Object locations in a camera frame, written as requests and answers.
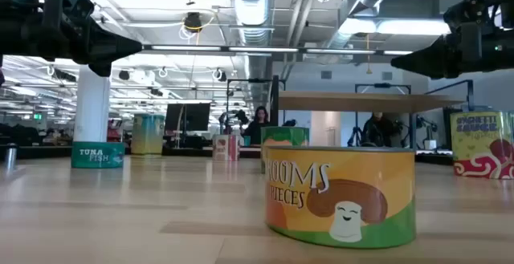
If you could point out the black monitor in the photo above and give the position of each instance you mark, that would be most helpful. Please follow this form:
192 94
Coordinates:
188 117

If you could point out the person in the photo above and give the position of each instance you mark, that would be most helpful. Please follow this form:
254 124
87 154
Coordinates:
377 131
257 129

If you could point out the red white tomato can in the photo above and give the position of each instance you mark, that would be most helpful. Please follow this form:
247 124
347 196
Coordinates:
225 148

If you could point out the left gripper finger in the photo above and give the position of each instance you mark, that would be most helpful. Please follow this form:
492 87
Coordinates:
112 47
100 70

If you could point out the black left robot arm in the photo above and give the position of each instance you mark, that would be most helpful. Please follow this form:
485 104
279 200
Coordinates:
20 27

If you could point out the tall teal and yellow can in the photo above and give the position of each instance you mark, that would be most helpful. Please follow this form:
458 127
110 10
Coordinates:
148 135

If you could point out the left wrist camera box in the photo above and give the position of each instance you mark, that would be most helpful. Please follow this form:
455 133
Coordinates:
74 3

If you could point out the silver metal cylinder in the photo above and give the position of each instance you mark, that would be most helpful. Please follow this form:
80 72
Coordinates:
10 157

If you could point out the orange mushrooms pieces can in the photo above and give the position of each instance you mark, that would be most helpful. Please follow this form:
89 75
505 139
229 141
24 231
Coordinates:
341 192

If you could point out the black shelf support post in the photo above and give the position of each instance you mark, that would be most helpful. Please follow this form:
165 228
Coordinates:
275 99

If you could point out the black background rig frame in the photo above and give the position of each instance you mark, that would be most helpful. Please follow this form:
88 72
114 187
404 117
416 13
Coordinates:
381 85
257 80
470 93

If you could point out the green and orange can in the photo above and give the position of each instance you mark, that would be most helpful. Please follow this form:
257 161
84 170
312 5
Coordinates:
285 135

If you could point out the white building column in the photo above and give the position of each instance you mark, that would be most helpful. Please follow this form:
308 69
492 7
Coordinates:
91 103

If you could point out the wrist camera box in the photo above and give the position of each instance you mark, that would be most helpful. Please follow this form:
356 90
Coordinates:
74 3
466 11

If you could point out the grey shelf support leg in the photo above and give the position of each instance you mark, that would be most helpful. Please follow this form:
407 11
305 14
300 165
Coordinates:
413 131

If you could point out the short teal tuna fish can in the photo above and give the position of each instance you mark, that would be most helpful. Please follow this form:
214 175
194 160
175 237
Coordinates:
97 155

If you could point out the red storage shelving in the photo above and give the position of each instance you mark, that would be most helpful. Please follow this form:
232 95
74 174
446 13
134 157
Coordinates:
113 133

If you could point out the yellow red spaghetti sauce can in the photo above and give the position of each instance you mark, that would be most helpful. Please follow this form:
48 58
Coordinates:
482 143

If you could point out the wooden shelf board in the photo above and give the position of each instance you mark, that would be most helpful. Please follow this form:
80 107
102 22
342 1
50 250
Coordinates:
361 102

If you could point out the long ceiling light bar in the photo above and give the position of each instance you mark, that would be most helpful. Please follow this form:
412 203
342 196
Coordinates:
261 49

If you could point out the black aluminium table frame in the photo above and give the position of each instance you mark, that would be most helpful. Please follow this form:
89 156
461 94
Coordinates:
40 151

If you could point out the black ceiling camera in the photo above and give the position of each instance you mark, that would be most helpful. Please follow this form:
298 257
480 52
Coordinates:
193 21

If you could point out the black background robot arm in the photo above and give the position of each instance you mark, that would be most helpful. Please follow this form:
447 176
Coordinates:
241 117

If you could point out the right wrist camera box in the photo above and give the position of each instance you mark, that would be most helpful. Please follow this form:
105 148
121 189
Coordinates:
466 11

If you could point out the teal cup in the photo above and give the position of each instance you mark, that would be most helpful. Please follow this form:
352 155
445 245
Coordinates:
246 140

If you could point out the green exit sign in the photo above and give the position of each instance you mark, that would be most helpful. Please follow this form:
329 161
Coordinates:
37 116

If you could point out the round silver air duct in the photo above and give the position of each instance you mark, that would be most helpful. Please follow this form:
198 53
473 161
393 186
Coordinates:
253 7

